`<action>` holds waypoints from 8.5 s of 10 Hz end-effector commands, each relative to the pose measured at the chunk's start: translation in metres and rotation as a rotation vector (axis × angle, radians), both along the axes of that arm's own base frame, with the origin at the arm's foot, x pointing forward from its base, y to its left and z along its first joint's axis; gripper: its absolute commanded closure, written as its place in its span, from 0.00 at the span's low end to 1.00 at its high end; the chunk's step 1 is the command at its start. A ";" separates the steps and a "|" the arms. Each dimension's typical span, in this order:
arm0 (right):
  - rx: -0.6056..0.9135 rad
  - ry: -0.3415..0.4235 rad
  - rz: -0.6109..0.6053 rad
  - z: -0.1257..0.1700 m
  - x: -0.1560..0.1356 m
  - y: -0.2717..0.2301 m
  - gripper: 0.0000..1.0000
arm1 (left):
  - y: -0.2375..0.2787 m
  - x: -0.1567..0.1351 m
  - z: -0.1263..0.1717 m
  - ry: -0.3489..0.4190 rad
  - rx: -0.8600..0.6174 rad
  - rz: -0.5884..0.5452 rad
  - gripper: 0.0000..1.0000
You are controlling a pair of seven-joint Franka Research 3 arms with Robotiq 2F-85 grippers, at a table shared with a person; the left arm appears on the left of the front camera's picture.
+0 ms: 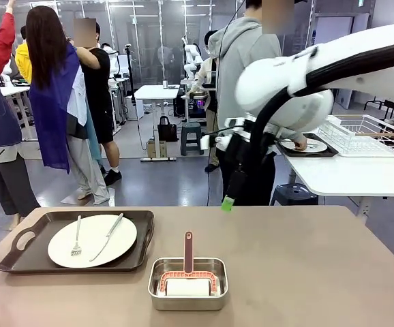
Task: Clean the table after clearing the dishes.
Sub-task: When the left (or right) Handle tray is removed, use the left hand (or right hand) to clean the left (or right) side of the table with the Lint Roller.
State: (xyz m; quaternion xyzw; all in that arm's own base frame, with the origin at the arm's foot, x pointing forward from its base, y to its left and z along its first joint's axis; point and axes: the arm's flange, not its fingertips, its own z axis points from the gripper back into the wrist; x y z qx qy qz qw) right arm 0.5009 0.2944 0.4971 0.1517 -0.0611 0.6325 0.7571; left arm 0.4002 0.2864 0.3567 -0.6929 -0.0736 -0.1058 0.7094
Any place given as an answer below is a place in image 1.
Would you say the person in black t-shirt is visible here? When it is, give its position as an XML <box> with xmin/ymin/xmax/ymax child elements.
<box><xmin>72</xmin><ymin>17</ymin><xmax>123</xmax><ymax>187</ymax></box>

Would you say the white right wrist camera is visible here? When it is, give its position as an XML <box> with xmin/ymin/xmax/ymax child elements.
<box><xmin>200</xmin><ymin>134</ymin><xmax>232</xmax><ymax>151</ymax></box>

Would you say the long-haired woman blue cape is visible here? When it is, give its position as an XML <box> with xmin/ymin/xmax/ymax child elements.
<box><xmin>25</xmin><ymin>5</ymin><xmax>111</xmax><ymax>206</ymax></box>

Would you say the white round plate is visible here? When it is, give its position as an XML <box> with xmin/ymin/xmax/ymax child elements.
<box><xmin>47</xmin><ymin>213</ymin><xmax>138</xmax><ymax>268</ymax></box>
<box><xmin>280</xmin><ymin>137</ymin><xmax>329</xmax><ymax>153</ymax></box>

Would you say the stainless steel rectangular container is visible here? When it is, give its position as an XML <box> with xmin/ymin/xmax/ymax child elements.
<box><xmin>147</xmin><ymin>257</ymin><xmax>229</xmax><ymax>311</ymax></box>

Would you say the brown plastic serving tray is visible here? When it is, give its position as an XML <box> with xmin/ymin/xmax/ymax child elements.
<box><xmin>0</xmin><ymin>210</ymin><xmax>155</xmax><ymax>275</ymax></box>

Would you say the person in yellow shirt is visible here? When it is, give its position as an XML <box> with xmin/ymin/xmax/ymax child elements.
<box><xmin>14</xmin><ymin>25</ymin><xmax>33</xmax><ymax>84</ymax></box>

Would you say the white wire dish rack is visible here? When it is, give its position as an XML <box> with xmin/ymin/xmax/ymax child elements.
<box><xmin>317</xmin><ymin>114</ymin><xmax>394</xmax><ymax>158</ymax></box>

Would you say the dark serving tray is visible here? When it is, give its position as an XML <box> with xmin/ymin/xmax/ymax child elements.
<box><xmin>275</xmin><ymin>132</ymin><xmax>339</xmax><ymax>158</ymax></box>

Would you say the red-handled lint roller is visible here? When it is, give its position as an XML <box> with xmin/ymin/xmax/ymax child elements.
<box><xmin>159</xmin><ymin>231</ymin><xmax>219</xmax><ymax>297</ymax></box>

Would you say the white standing desk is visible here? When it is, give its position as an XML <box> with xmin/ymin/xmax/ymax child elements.
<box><xmin>133</xmin><ymin>84</ymin><xmax>181</xmax><ymax>162</ymax></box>

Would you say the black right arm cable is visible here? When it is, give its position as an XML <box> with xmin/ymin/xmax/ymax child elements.
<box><xmin>249</xmin><ymin>40</ymin><xmax>394</xmax><ymax>171</ymax></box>

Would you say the cardboard box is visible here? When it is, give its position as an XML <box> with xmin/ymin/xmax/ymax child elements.
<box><xmin>147</xmin><ymin>140</ymin><xmax>168</xmax><ymax>159</ymax></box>

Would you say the person in grey hoodie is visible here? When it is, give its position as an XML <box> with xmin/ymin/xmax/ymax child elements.
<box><xmin>207</xmin><ymin>0</ymin><xmax>309</xmax><ymax>207</ymax></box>

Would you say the silver fork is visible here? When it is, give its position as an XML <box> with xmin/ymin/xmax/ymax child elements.
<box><xmin>70</xmin><ymin>215</ymin><xmax>83</xmax><ymax>258</ymax></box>

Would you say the black tote bag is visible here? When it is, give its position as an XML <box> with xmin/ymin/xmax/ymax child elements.
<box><xmin>157</xmin><ymin>115</ymin><xmax>179</xmax><ymax>142</ymax></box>

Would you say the silver table knife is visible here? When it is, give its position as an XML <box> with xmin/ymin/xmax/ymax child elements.
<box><xmin>89</xmin><ymin>213</ymin><xmax>125</xmax><ymax>262</ymax></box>

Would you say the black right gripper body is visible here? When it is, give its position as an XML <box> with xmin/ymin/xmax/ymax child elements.
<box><xmin>224</xmin><ymin>136</ymin><xmax>264</xmax><ymax>178</ymax></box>

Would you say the dark blue plastic stool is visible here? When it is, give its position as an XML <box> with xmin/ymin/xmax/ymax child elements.
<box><xmin>269</xmin><ymin>183</ymin><xmax>320</xmax><ymax>206</ymax></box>

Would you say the black tripod stand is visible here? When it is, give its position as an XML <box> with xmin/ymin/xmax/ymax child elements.
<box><xmin>124</xmin><ymin>44</ymin><xmax>140</xmax><ymax>105</ymax></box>

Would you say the grey plastic stool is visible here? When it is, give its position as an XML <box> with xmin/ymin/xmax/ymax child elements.
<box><xmin>180</xmin><ymin>122</ymin><xmax>205</xmax><ymax>157</ymax></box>

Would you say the white side table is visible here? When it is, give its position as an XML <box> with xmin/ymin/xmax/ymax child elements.
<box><xmin>278</xmin><ymin>149</ymin><xmax>394</xmax><ymax>219</ymax></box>

